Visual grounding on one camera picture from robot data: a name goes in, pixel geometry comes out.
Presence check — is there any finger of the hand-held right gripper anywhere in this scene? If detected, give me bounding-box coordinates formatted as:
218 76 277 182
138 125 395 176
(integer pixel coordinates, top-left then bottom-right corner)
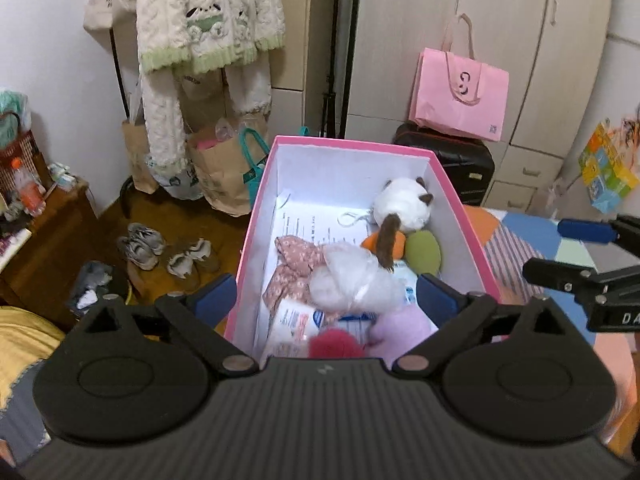
557 215 640 248
522 257 640 306

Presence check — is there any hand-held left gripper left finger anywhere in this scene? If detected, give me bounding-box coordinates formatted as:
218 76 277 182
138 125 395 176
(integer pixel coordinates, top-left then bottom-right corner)
70 274 258 376

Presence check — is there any small white green packet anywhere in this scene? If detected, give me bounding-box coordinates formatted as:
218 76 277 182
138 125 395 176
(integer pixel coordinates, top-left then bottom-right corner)
47 162 76 193

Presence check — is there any white plastic bag green pack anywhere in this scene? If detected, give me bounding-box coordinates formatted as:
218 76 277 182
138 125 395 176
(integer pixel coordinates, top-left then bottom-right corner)
0 89 32 143

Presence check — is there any white fluffy pajama jacket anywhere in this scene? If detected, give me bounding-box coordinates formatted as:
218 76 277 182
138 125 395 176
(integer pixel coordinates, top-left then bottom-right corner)
135 0 286 75

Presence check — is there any white flat tray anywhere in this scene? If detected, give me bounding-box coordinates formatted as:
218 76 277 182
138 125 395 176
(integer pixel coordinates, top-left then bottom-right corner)
0 227 33 271

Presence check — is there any white fluffy pouch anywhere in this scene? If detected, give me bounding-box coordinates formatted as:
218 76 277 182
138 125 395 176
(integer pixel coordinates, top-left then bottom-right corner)
307 242 408 313

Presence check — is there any brown wooden nightstand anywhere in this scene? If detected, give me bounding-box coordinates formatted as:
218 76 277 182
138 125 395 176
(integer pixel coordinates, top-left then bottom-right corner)
0 180 101 331

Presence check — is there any stuffed brown paper bag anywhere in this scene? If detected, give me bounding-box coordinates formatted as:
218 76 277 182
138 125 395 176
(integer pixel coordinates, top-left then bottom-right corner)
186 117 268 217

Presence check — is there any pink cardboard box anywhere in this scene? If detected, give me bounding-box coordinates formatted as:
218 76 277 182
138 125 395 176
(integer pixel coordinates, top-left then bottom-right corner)
223 135 502 361

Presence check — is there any black suitcase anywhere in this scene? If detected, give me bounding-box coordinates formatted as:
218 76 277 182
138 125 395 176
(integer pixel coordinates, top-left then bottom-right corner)
391 122 496 207

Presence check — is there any white cat plush toy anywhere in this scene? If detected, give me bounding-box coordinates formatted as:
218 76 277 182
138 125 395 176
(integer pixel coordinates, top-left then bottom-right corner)
367 176 435 273

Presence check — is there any yellow blanket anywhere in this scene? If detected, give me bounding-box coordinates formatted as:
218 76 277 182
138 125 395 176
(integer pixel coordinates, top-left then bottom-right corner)
0 307 68 401

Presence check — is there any patchwork tablecloth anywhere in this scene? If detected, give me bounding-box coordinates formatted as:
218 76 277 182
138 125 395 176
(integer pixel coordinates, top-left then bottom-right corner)
462 205 640 441

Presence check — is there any light wooden wardrobe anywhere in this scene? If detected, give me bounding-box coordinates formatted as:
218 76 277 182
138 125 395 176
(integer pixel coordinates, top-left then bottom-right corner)
347 0 616 216

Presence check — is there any grey scalloped bed sheet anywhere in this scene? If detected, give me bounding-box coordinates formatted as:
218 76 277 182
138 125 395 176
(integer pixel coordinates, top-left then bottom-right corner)
0 365 51 466

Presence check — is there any beige printed tote bag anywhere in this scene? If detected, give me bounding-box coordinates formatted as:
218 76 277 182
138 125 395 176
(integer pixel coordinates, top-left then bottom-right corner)
177 70 226 116

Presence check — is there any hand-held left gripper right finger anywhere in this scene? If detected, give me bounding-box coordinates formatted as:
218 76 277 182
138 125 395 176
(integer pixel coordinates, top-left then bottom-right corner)
392 274 576 377

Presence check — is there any beige wooden cabinet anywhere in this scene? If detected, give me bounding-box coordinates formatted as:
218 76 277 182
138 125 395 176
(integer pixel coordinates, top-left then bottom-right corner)
267 0 326 136

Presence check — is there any teal handled bag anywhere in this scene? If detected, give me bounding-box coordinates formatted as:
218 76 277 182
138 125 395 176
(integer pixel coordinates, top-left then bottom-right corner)
239 127 271 201

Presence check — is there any pink floral cloth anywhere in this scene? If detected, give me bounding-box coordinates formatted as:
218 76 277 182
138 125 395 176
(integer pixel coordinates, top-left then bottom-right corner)
262 235 328 311

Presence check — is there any blue white wet wipes pack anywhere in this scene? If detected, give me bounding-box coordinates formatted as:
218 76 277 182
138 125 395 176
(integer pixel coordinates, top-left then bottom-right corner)
320 265 421 336

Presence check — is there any red strawberry plush toy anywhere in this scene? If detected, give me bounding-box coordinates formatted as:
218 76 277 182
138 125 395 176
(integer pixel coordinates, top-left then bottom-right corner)
307 329 363 359

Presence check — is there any black clothes rack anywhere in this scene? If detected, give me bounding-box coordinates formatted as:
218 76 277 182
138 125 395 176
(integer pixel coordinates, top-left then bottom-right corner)
107 25 151 216

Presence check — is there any pink shopping bag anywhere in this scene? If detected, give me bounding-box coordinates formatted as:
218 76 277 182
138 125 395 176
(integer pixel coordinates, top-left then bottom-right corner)
409 12 510 142

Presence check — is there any orange hanging ornament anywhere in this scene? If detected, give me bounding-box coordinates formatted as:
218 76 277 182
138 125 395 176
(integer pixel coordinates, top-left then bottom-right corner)
620 105 640 161

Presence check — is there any printed paper sheet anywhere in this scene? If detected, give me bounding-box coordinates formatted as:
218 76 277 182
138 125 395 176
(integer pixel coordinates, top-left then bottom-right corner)
272 190 381 261

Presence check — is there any dark grey cloth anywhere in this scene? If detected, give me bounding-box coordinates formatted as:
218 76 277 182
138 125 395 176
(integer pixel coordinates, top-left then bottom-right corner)
67 260 128 317

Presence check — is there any small white tissue packet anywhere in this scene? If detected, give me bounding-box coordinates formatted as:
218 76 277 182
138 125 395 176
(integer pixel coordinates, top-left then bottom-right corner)
265 297 333 358

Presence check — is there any colourful gift bag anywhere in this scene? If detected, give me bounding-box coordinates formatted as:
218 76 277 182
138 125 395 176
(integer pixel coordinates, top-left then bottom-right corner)
578 120 640 214

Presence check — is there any purple plush toy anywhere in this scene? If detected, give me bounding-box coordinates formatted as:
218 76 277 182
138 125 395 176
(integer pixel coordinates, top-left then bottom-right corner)
367 305 438 358

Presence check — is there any orange drink bottle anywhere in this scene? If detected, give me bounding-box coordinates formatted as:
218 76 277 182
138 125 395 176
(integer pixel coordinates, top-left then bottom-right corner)
10 157 47 217

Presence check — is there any orange plush toy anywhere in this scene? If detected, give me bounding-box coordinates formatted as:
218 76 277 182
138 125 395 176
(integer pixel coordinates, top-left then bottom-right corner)
361 230 407 261

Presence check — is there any green plush toy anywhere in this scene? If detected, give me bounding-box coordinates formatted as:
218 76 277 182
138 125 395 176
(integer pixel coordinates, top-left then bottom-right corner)
404 230 443 278

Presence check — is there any woven basket bag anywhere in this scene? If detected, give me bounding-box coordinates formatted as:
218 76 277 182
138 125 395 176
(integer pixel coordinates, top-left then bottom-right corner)
0 112 41 196

